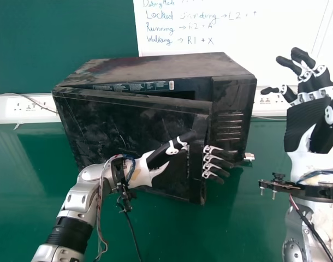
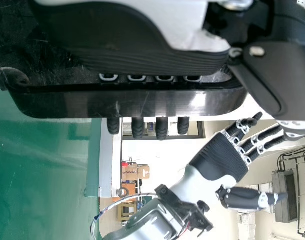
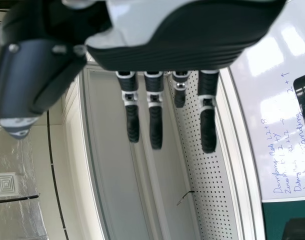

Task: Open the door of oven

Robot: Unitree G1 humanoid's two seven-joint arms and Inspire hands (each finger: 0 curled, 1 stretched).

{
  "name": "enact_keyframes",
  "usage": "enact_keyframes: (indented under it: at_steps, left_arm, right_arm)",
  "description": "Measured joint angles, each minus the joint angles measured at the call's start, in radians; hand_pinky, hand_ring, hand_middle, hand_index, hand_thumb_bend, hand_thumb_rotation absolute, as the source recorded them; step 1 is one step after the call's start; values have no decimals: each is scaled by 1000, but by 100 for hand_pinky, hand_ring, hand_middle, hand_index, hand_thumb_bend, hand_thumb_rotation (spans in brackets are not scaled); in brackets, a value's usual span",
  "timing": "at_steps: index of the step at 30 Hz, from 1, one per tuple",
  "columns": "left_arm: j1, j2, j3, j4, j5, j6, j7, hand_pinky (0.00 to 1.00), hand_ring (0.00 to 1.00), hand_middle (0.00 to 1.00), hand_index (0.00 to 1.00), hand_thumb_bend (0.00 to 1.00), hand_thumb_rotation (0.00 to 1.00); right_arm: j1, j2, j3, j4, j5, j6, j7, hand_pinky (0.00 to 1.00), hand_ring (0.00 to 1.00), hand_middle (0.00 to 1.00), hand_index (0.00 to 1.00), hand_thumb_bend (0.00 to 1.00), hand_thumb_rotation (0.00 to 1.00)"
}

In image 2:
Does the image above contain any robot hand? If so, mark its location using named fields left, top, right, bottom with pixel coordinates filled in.
left=29, top=0, right=305, bottom=141
left=154, top=111, right=290, bottom=238

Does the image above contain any cardboard box with red print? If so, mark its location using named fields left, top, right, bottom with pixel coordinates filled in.
left=121, top=162, right=139, bottom=181
left=137, top=164, right=151, bottom=180

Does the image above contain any wooden stool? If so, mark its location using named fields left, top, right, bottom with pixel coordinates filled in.
left=117, top=201, right=139, bottom=222

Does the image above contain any white braided cable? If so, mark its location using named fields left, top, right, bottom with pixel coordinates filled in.
left=90, top=192, right=159, bottom=240

